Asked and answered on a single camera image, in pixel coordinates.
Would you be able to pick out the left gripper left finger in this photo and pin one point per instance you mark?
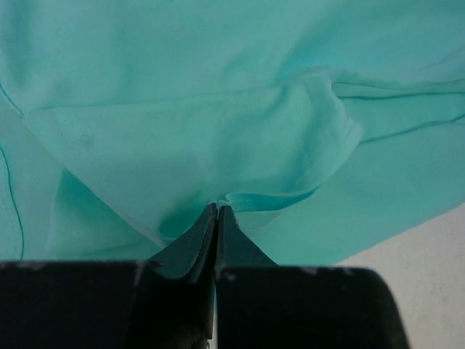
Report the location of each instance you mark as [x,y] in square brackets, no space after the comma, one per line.
[165,301]

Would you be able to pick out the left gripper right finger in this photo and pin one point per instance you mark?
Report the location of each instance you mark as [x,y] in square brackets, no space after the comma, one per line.
[263,305]

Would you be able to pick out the teal t shirt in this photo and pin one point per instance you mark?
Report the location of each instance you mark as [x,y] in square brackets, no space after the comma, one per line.
[327,126]

